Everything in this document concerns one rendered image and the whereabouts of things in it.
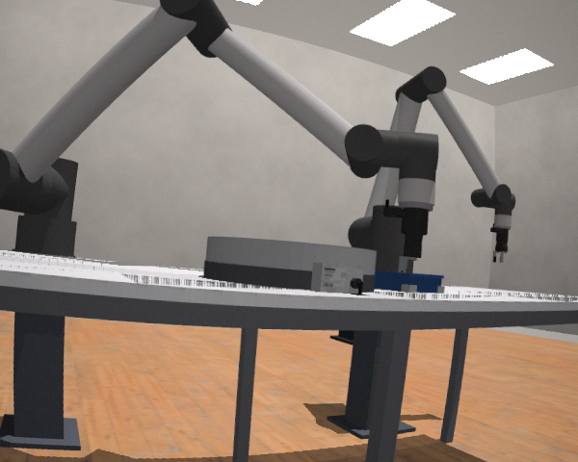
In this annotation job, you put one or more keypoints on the blue open tray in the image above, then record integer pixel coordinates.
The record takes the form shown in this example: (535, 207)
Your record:
(426, 283)

